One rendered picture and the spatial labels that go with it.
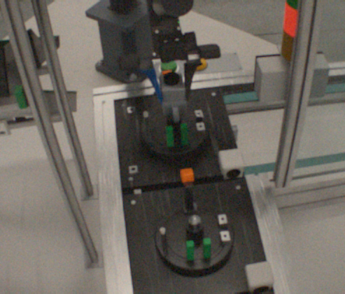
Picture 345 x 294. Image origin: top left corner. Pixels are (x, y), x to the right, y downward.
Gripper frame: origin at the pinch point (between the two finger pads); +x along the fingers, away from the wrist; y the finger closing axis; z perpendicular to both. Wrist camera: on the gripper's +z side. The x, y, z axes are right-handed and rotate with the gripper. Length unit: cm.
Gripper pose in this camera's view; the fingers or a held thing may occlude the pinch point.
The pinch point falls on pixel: (172, 84)
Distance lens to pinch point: 95.9
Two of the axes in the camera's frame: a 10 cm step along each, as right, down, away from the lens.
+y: 9.9, -1.4, 0.6
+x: 1.3, 9.7, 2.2
